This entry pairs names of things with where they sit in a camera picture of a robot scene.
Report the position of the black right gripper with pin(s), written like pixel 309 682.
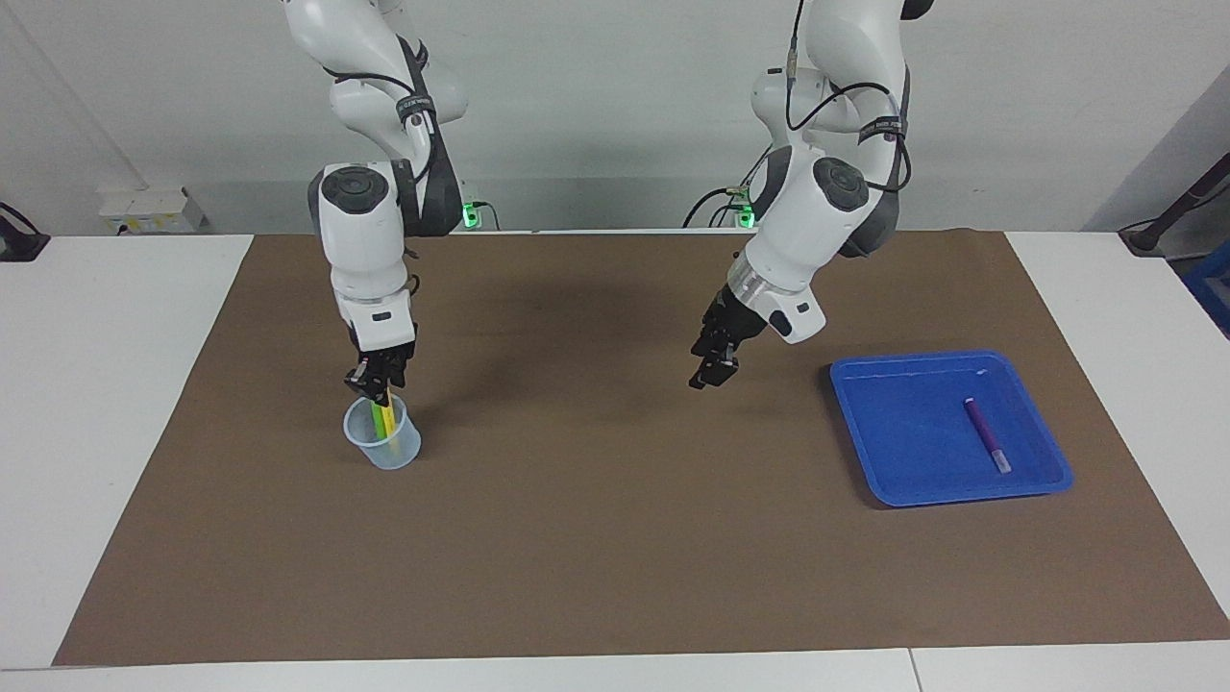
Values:
pixel 384 367

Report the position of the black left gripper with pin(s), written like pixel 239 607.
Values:
pixel 730 322

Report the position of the yellow pen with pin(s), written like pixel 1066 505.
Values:
pixel 389 421

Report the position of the purple pen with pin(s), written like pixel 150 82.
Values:
pixel 988 437

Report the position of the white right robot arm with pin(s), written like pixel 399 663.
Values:
pixel 365 240

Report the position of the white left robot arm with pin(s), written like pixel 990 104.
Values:
pixel 817 221

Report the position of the blue plastic tray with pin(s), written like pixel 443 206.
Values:
pixel 913 442

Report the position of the green pen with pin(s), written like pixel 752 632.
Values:
pixel 378 421

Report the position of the clear plastic cup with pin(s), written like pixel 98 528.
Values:
pixel 396 452

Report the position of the brown table mat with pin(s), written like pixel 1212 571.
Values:
pixel 615 538

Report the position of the white power strip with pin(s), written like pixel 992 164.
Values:
pixel 144 210

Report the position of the black table clamp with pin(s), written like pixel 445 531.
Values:
pixel 19 245

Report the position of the black stand with pole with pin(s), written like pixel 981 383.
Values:
pixel 1148 235

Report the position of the blue crate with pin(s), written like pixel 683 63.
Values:
pixel 1213 288

